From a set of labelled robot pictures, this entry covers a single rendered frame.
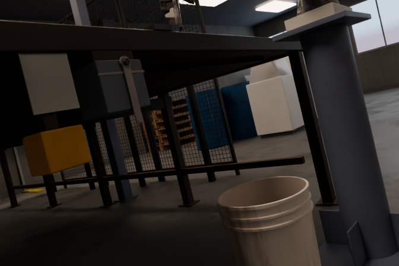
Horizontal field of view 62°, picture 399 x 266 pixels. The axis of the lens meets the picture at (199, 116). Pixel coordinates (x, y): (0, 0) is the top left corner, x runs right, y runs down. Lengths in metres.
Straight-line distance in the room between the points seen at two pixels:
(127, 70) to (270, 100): 4.36
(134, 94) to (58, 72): 0.18
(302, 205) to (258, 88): 4.19
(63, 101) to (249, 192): 0.77
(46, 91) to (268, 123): 4.60
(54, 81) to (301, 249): 0.80
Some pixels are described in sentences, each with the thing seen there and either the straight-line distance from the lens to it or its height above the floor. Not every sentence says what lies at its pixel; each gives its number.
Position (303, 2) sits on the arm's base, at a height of 0.96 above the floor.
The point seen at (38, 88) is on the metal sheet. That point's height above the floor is 0.78.
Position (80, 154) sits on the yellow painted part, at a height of 0.64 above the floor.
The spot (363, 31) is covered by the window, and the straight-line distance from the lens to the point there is 10.60.
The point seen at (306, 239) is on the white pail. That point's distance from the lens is 1.08.
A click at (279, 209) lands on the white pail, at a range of 1.00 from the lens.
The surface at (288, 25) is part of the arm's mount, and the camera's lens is 1.31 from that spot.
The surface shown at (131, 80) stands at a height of 0.78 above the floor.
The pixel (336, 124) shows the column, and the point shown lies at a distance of 1.28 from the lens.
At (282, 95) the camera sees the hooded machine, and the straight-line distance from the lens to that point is 4.99.
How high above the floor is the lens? 0.67
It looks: 1 degrees down
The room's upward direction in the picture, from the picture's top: 14 degrees counter-clockwise
